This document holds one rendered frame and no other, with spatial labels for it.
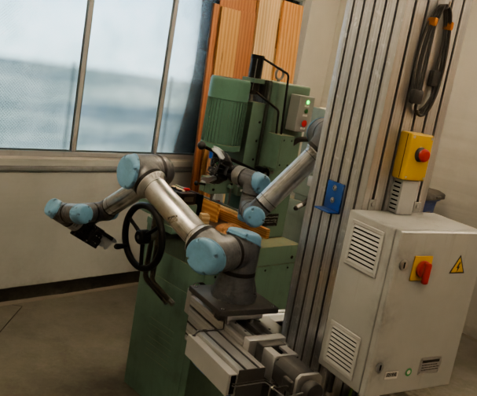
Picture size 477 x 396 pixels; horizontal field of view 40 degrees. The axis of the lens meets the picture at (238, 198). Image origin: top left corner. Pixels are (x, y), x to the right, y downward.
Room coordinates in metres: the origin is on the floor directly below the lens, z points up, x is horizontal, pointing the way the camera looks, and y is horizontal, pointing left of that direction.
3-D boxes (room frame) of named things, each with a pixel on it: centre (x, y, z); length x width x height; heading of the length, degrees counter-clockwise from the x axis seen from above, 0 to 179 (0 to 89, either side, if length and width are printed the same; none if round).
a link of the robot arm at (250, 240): (2.04, -0.04, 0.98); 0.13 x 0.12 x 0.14; 142
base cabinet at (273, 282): (2.91, 0.03, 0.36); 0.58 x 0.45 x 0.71; 135
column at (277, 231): (3.03, -0.09, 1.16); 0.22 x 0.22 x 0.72; 45
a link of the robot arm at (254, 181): (2.40, -0.05, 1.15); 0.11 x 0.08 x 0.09; 44
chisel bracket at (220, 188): (2.84, 0.10, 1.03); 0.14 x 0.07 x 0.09; 135
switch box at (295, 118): (2.95, -0.21, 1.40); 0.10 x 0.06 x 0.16; 135
